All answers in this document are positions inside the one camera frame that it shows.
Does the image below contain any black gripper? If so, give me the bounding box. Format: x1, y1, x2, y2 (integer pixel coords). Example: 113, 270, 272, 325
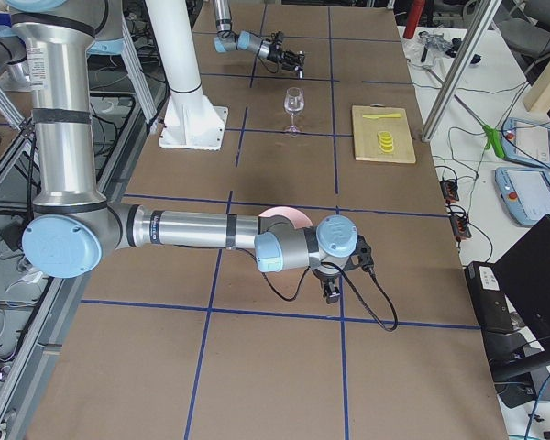
261, 38, 302, 72
312, 263, 344, 304

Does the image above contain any steel double jigger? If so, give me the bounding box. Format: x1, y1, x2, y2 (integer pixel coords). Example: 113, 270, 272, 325
294, 50, 305, 79

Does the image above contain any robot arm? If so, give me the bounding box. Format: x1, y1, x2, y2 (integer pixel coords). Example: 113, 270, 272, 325
9, 1, 370, 303
212, 0, 305, 78

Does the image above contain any clear wine glass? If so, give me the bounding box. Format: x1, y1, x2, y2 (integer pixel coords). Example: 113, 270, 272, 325
283, 87, 304, 135

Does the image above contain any pink bowl of ice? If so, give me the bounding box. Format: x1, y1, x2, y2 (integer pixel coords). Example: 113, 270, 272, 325
259, 206, 313, 229

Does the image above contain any yellow plastic knife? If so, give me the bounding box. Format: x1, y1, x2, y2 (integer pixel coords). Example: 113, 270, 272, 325
361, 113, 402, 120

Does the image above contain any wooden cutting board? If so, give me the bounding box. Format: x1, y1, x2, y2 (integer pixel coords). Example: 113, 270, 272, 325
352, 105, 416, 164

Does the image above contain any black box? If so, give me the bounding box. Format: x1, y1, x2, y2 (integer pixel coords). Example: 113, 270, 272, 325
464, 261, 514, 334

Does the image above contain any black laptop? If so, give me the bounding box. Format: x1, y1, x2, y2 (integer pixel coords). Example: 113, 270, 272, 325
490, 214, 550, 343

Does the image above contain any teach pendant near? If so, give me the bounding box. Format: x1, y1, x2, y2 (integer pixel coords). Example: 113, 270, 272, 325
494, 167, 550, 227

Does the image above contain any teach pendant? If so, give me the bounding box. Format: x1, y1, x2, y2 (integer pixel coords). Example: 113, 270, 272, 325
494, 167, 550, 227
501, 117, 550, 170

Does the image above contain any teach pendant far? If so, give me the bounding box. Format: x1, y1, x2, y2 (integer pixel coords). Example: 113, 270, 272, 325
501, 117, 550, 170

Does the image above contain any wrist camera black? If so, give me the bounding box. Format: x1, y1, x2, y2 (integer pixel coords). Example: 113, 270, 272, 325
345, 235, 375, 275
271, 31, 284, 45

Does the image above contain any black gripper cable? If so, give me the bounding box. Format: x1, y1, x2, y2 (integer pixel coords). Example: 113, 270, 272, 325
260, 263, 400, 332

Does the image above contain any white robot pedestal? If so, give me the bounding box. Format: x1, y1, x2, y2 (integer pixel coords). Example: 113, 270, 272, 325
146, 0, 228, 151

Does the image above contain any aluminium frame post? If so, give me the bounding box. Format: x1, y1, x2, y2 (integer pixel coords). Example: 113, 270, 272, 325
421, 0, 501, 142

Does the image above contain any green handled reacher grabber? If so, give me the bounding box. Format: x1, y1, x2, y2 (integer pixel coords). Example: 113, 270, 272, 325
421, 63, 511, 160

